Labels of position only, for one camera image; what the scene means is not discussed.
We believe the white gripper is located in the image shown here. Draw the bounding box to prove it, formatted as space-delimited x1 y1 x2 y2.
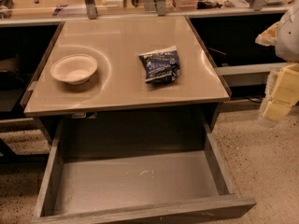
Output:
255 3 299 122

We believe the metal shelf bracket left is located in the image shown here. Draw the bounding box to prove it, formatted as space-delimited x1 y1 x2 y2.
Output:
84 0 97 20

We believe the blue chip bag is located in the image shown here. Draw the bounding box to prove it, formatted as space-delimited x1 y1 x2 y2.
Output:
138 46 180 84

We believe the grey cabinet with beige top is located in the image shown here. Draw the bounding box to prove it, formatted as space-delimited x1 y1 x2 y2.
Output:
20 14 233 147

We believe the white paper bowl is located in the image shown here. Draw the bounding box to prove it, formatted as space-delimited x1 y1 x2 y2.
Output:
50 54 97 85

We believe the open grey wooden drawer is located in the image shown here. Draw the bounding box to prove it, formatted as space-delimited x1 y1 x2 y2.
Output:
33 109 256 224

